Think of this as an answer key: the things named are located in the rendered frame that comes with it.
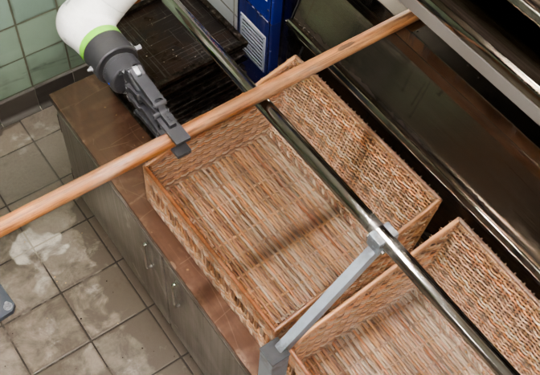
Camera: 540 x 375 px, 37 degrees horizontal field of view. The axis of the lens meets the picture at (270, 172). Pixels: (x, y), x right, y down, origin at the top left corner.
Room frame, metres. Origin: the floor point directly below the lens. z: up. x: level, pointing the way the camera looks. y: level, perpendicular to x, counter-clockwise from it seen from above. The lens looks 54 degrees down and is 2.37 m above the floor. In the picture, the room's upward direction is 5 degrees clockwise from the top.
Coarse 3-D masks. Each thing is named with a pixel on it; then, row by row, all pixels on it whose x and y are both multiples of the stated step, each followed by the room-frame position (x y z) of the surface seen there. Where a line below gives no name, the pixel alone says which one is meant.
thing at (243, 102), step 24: (384, 24) 1.23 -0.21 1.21; (408, 24) 1.25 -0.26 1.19; (336, 48) 1.15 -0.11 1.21; (360, 48) 1.17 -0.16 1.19; (288, 72) 1.08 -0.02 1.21; (312, 72) 1.09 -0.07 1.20; (240, 96) 1.01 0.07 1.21; (264, 96) 1.02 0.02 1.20; (192, 120) 0.94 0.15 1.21; (216, 120) 0.95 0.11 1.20; (144, 144) 0.88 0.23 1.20; (168, 144) 0.89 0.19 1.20; (120, 168) 0.82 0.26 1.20; (72, 192) 0.77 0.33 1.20; (24, 216) 0.71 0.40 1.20
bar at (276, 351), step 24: (168, 0) 1.29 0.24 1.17; (192, 24) 1.22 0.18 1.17; (216, 48) 1.16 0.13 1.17; (240, 72) 1.10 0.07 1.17; (288, 120) 0.99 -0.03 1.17; (312, 168) 0.89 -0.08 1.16; (336, 192) 0.83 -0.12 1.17; (360, 216) 0.78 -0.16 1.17; (384, 240) 0.74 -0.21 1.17; (360, 264) 0.72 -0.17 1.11; (408, 264) 0.69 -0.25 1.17; (336, 288) 0.69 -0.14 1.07; (432, 288) 0.65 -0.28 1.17; (312, 312) 0.66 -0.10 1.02; (456, 312) 0.61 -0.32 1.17; (288, 336) 0.63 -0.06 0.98; (480, 336) 0.57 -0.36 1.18; (264, 360) 0.60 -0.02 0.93; (504, 360) 0.53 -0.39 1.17
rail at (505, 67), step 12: (420, 0) 1.06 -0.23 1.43; (432, 0) 1.05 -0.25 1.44; (432, 12) 1.04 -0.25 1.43; (444, 12) 1.03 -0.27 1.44; (444, 24) 1.01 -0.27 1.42; (456, 24) 1.00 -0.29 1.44; (468, 36) 0.98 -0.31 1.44; (480, 36) 0.98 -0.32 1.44; (480, 48) 0.95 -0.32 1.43; (492, 48) 0.95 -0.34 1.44; (492, 60) 0.93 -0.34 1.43; (504, 60) 0.93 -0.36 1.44; (504, 72) 0.91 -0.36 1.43; (516, 72) 0.90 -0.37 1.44; (516, 84) 0.89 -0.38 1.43; (528, 84) 0.88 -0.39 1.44; (528, 96) 0.87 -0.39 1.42
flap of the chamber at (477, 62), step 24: (408, 0) 1.08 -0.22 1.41; (456, 0) 1.09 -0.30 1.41; (480, 0) 1.11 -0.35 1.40; (504, 0) 1.12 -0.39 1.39; (432, 24) 1.03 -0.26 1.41; (480, 24) 1.04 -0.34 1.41; (504, 24) 1.05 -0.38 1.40; (528, 24) 1.07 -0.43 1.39; (456, 48) 0.98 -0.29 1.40; (504, 48) 0.98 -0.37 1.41; (528, 48) 1.00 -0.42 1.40; (480, 72) 0.93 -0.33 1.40; (528, 72) 0.93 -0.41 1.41
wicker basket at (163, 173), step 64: (256, 128) 1.39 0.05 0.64; (320, 128) 1.32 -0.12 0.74; (192, 192) 1.19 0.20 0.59; (256, 192) 1.21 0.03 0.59; (320, 192) 1.23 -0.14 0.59; (384, 192) 1.13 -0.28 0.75; (192, 256) 1.00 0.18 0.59; (256, 256) 1.02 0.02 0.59; (320, 256) 1.03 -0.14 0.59; (384, 256) 0.95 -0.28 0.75; (256, 320) 0.80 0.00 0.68
